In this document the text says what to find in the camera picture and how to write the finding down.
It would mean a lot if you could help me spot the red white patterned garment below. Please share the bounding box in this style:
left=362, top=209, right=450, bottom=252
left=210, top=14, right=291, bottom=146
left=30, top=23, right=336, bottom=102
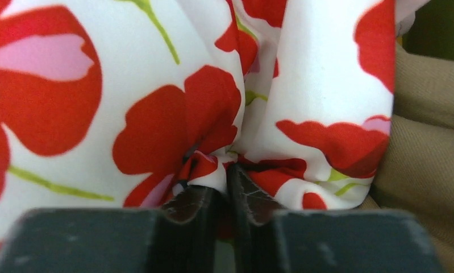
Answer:
left=0, top=1, right=424, bottom=246

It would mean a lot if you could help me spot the tan brown garment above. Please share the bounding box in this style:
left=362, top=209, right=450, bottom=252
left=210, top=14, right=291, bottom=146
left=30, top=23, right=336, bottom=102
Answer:
left=361, top=45, right=454, bottom=272

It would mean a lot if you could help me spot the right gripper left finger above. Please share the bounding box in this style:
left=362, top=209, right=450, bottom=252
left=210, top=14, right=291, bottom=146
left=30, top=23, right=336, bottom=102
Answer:
left=0, top=186, right=221, bottom=272

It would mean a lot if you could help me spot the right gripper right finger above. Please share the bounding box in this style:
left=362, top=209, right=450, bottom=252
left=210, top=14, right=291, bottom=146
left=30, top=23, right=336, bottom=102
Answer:
left=227, top=164, right=443, bottom=273

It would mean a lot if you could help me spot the olive green plastic basket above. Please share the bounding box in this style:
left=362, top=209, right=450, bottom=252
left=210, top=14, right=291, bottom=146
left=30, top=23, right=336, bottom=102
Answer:
left=402, top=0, right=454, bottom=61

